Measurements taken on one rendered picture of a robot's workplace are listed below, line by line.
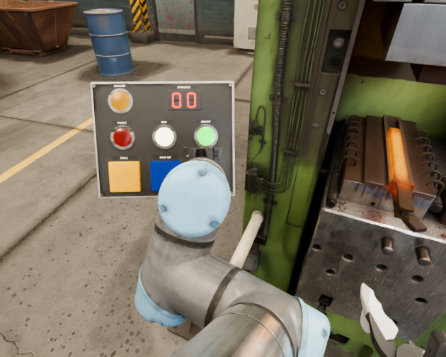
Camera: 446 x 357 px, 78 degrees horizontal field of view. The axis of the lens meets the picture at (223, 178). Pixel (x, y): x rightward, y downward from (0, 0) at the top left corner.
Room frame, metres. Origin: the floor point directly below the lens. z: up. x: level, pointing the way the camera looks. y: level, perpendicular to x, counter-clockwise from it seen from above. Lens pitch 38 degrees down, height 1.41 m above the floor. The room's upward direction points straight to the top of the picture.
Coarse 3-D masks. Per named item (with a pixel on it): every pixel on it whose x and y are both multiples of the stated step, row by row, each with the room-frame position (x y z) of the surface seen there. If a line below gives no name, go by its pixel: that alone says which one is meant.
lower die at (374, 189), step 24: (360, 120) 0.90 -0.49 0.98; (384, 120) 0.86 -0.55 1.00; (360, 144) 0.73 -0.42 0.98; (384, 144) 0.71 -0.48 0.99; (408, 144) 0.71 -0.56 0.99; (360, 168) 0.61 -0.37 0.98; (384, 168) 0.60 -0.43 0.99; (408, 168) 0.58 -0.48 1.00; (360, 192) 0.54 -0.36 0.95; (384, 192) 0.52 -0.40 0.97; (432, 192) 0.49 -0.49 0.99
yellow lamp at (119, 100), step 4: (116, 92) 0.63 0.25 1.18; (120, 92) 0.63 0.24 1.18; (124, 92) 0.63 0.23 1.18; (112, 96) 0.63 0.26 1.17; (116, 96) 0.63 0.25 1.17; (120, 96) 0.63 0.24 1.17; (124, 96) 0.63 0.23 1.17; (128, 96) 0.63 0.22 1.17; (112, 100) 0.62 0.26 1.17; (116, 100) 0.62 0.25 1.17; (120, 100) 0.62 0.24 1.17; (124, 100) 0.62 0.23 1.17; (128, 100) 0.62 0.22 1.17; (112, 104) 0.62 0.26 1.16; (116, 104) 0.62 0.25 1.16; (120, 104) 0.62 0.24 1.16; (124, 104) 0.62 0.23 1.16; (128, 104) 0.62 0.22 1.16; (116, 108) 0.61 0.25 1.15; (120, 108) 0.61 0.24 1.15; (124, 108) 0.61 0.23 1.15
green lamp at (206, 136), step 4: (204, 128) 0.60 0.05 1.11; (208, 128) 0.60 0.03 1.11; (200, 132) 0.59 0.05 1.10; (204, 132) 0.59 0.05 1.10; (208, 132) 0.59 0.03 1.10; (212, 132) 0.59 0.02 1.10; (200, 136) 0.59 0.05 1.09; (204, 136) 0.59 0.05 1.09; (208, 136) 0.59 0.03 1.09; (212, 136) 0.59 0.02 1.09; (200, 140) 0.58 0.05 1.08; (204, 140) 0.58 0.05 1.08; (208, 140) 0.58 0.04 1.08; (212, 140) 0.58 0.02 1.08; (204, 144) 0.58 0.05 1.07; (208, 144) 0.58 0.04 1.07
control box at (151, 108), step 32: (96, 96) 0.63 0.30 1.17; (160, 96) 0.63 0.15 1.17; (192, 96) 0.63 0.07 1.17; (224, 96) 0.64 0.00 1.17; (96, 128) 0.59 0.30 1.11; (128, 128) 0.59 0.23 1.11; (192, 128) 0.60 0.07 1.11; (224, 128) 0.60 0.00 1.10; (96, 160) 0.56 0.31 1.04; (128, 160) 0.56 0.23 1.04; (160, 160) 0.56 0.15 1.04; (224, 160) 0.56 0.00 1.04; (128, 192) 0.52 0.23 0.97
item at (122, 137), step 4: (120, 128) 0.59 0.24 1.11; (124, 128) 0.59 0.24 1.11; (116, 132) 0.59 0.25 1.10; (120, 132) 0.59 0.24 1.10; (124, 132) 0.59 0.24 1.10; (128, 132) 0.59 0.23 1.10; (116, 136) 0.58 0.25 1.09; (120, 136) 0.58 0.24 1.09; (124, 136) 0.58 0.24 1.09; (128, 136) 0.58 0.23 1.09; (116, 140) 0.58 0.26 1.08; (120, 140) 0.58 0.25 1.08; (124, 140) 0.58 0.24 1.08; (128, 140) 0.58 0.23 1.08; (120, 144) 0.57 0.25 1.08; (124, 144) 0.57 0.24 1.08; (128, 144) 0.57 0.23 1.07
